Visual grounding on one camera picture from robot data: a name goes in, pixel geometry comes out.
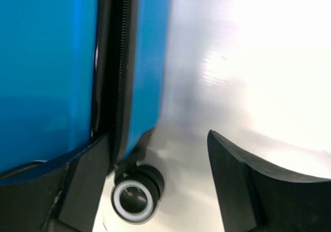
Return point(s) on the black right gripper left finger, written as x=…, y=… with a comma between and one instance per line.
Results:
x=61, y=194

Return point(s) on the blue hard-shell suitcase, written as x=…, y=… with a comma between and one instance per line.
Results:
x=75, y=70

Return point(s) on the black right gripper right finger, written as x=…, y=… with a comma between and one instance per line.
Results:
x=257, y=195

